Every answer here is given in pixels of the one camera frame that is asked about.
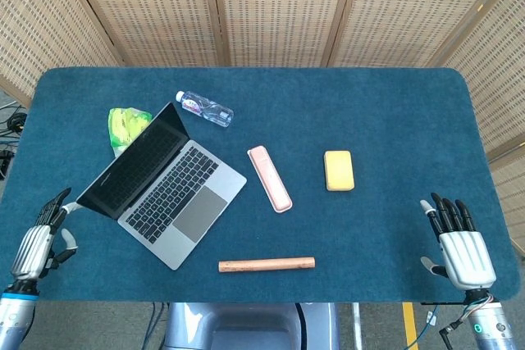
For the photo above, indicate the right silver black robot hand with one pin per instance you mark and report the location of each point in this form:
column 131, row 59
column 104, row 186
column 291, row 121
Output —
column 467, row 257

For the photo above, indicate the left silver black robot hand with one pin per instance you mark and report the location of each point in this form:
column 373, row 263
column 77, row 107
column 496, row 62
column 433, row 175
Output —
column 33, row 249

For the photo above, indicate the grey laptop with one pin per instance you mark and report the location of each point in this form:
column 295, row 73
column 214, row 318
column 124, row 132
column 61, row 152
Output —
column 172, row 194

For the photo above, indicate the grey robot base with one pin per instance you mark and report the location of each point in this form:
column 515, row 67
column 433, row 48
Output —
column 246, row 325

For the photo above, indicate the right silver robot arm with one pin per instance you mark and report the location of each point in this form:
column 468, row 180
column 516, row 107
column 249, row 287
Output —
column 490, row 325

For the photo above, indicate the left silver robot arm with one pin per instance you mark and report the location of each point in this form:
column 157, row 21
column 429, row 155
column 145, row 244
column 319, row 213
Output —
column 16, row 317

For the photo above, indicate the black power adapter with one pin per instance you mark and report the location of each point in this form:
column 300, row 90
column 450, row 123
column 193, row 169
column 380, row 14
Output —
column 5, row 161

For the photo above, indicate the blue table mat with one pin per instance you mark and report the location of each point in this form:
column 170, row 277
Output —
column 369, row 235

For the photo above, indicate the green snack bag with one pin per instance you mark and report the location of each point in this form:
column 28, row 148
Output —
column 123, row 124

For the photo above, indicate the yellow sponge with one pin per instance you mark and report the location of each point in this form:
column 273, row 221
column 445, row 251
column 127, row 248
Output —
column 339, row 170

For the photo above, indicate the wooden rolling pin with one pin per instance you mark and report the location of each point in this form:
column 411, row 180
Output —
column 266, row 264

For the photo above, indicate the pink oblong case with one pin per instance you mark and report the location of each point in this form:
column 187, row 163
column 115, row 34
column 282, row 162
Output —
column 270, row 178

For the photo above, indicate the clear plastic water bottle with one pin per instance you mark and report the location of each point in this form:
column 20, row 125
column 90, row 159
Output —
column 207, row 110

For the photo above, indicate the woven bamboo folding screen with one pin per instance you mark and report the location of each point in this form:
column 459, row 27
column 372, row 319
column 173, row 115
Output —
column 279, row 5

